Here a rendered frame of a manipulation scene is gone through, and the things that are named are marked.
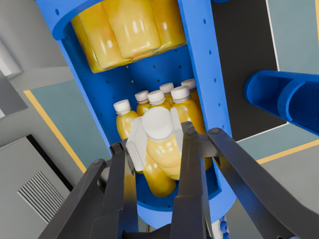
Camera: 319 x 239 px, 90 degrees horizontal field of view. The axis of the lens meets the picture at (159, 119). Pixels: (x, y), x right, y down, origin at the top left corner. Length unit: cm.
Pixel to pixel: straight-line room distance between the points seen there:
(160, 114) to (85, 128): 157
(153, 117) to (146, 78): 31
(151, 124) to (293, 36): 169
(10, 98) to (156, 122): 46
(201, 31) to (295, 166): 217
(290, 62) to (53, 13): 174
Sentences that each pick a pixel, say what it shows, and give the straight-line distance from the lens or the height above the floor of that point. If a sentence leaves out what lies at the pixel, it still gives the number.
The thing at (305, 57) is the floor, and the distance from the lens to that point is 190.
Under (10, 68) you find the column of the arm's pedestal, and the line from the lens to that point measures 61.
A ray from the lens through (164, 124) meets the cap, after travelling 19.
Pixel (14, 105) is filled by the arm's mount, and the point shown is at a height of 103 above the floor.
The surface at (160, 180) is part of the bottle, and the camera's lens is 40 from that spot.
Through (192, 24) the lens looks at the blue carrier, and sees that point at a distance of 25.
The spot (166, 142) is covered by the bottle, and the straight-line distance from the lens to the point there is 21.
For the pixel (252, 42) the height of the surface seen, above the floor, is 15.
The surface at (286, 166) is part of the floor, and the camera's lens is 227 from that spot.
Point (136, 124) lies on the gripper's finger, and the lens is 18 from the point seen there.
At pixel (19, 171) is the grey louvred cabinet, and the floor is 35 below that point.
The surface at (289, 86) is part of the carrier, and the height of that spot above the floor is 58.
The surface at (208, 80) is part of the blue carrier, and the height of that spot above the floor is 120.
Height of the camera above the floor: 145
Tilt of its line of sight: 70 degrees down
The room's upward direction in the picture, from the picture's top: 180 degrees counter-clockwise
